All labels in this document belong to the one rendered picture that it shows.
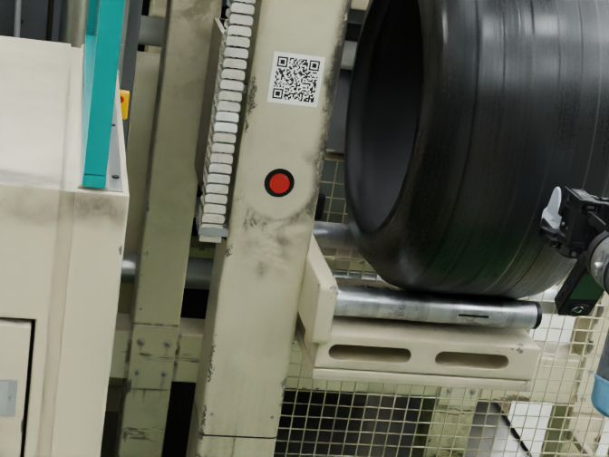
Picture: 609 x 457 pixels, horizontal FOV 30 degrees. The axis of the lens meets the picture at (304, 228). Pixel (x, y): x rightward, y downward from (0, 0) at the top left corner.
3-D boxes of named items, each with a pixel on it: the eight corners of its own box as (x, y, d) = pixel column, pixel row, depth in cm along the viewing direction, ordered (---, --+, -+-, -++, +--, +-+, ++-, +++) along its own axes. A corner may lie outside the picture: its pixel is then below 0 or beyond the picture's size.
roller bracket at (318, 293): (310, 345, 168) (321, 285, 165) (271, 244, 205) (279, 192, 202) (332, 346, 169) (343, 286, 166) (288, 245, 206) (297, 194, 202)
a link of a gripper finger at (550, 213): (557, 177, 156) (584, 199, 147) (547, 217, 158) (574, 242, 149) (536, 174, 155) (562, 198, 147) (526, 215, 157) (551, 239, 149)
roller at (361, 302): (318, 307, 175) (324, 318, 171) (323, 280, 174) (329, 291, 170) (528, 323, 183) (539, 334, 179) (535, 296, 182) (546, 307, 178)
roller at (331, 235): (289, 239, 201) (294, 248, 197) (293, 216, 200) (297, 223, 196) (475, 256, 209) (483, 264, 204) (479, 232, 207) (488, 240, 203)
